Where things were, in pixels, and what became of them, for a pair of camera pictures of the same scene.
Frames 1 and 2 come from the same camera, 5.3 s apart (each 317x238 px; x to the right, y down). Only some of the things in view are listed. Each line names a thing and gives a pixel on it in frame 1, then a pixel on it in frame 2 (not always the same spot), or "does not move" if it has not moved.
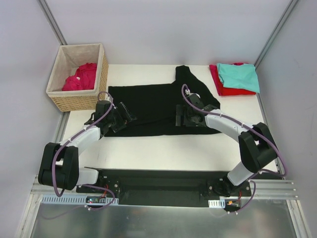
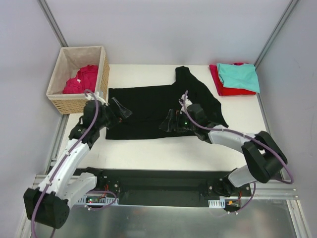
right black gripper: (181, 115) -> (176, 124)
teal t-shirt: (241, 77) does not move
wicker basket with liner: (79, 74) does not move
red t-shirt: (224, 90) does not move
